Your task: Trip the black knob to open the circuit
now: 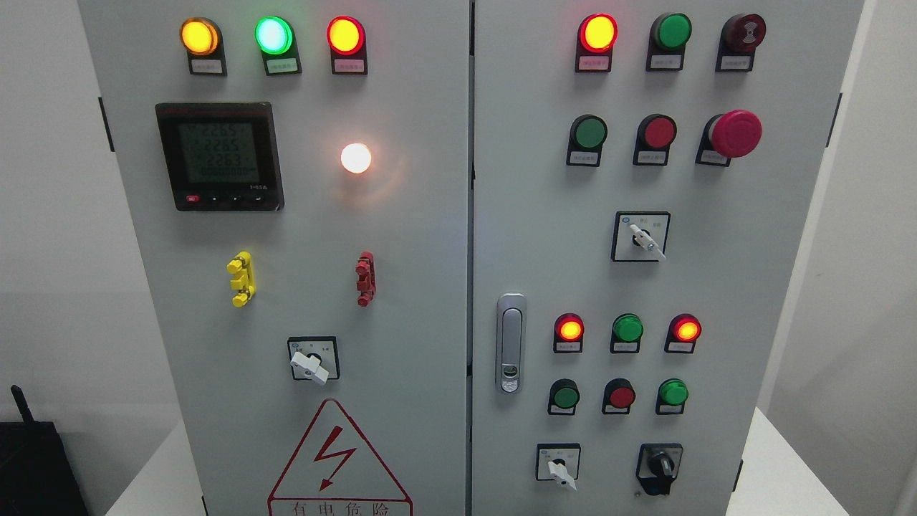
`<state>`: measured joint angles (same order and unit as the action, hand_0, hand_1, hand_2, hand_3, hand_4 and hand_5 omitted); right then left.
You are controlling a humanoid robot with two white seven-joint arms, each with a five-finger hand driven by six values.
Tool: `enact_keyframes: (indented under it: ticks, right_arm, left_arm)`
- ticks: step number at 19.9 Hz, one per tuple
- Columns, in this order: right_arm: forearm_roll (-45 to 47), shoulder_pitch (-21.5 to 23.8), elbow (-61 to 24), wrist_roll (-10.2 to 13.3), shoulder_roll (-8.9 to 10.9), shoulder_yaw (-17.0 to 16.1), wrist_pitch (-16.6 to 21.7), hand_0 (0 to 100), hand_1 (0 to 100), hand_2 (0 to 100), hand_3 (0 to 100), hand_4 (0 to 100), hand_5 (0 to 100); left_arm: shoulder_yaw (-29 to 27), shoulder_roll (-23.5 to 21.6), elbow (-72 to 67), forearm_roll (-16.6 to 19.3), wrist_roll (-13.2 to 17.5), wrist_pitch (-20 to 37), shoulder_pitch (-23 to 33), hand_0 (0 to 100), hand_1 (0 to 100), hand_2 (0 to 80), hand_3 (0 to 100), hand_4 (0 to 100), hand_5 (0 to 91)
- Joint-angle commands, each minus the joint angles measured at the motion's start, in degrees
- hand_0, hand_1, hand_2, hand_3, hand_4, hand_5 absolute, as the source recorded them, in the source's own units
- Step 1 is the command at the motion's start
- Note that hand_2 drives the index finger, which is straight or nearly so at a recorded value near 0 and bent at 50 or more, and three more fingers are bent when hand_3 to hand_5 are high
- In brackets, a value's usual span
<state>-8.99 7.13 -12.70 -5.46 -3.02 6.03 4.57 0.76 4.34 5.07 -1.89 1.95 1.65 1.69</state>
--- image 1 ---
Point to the green push button lower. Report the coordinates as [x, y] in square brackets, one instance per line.
[563, 397]

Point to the black digital power meter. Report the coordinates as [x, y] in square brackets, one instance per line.
[221, 156]

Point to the red high voltage warning sticker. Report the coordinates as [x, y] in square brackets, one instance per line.
[335, 470]

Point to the red indicator light right door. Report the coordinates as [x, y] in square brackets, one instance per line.
[596, 36]

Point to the green indicator bottom right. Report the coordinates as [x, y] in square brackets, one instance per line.
[671, 397]

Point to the green push button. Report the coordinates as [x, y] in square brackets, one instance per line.
[588, 133]
[563, 397]

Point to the white selector switch upper right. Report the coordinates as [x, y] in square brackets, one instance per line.
[640, 236]

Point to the green indicator lower middle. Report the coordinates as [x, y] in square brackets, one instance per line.
[627, 332]

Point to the black knob selector switch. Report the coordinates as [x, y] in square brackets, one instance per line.
[658, 467]

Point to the white selector switch bottom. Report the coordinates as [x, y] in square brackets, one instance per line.
[559, 463]

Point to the lit red indicator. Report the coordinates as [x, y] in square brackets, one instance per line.
[683, 333]
[568, 334]

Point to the lit red indicator lower right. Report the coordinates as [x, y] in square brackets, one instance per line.
[683, 333]

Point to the white selector switch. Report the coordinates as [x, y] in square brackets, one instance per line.
[640, 236]
[559, 463]

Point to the lit red indicator lower left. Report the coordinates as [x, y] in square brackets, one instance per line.
[568, 334]

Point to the yellow terminal connector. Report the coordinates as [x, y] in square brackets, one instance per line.
[241, 269]

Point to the white selector switch left door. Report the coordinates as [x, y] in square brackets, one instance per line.
[314, 358]

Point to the black box with antenna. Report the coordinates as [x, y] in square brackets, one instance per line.
[36, 476]

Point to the white glowing indicator lamp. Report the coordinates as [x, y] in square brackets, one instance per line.
[356, 158]

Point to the green push button upper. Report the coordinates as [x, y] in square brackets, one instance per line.
[588, 133]

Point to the red emergency stop button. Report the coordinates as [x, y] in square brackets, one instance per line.
[728, 136]

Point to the dark red buzzer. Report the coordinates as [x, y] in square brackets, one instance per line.
[739, 39]

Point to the green indicator light top right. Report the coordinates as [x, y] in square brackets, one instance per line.
[668, 37]

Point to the red terminal connector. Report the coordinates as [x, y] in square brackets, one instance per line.
[366, 278]

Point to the green lit indicator light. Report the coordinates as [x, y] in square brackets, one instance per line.
[277, 41]

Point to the yellow indicator light top left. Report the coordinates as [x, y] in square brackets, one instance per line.
[203, 42]

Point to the red indicator light door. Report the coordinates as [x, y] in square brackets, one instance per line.
[596, 36]
[348, 46]

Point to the red push button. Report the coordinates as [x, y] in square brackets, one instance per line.
[653, 140]
[618, 397]

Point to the grey electrical control cabinet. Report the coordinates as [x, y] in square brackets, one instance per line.
[467, 109]

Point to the silver door latch handle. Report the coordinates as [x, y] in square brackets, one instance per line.
[510, 339]

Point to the red push button upper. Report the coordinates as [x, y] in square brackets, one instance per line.
[653, 140]

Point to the red push button lower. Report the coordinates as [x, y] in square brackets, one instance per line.
[618, 397]

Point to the red indicator light left door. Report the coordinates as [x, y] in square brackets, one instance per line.
[348, 46]

